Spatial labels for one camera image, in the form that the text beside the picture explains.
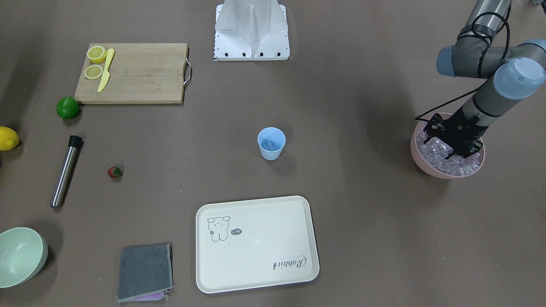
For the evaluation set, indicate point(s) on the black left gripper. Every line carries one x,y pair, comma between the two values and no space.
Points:
462,129

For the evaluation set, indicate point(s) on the ice cube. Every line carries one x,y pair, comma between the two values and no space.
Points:
269,145

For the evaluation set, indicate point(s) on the red strawberry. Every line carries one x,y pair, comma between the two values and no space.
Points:
114,172

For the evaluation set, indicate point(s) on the steel muddler with black tip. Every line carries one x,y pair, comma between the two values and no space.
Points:
74,147

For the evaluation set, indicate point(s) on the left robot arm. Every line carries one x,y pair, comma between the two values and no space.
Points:
510,75

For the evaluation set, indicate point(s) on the pink bowl of ice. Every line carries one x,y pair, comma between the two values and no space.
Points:
430,158

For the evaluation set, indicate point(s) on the light blue plastic cup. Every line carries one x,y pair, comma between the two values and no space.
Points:
276,136

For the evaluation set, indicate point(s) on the cream rabbit tray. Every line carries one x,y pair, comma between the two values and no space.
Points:
255,243

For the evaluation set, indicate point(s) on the purple cloth under grey cloth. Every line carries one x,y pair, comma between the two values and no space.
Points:
158,296

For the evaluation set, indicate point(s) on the grey folded cloth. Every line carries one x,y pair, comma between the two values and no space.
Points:
144,270

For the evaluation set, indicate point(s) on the wooden cutting board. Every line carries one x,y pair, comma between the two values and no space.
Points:
141,73

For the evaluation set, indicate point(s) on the yellow plastic knife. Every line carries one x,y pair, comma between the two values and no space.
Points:
106,74

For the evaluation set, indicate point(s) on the lemon half slice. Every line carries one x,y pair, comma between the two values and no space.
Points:
97,54
93,72

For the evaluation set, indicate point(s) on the green lime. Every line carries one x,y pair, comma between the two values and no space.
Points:
67,108

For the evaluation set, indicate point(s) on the mint green bowl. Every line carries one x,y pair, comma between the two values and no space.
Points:
23,253

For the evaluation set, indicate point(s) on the yellow lemon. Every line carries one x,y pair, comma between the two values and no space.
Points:
9,139

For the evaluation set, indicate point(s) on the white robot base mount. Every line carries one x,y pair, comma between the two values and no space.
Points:
251,30

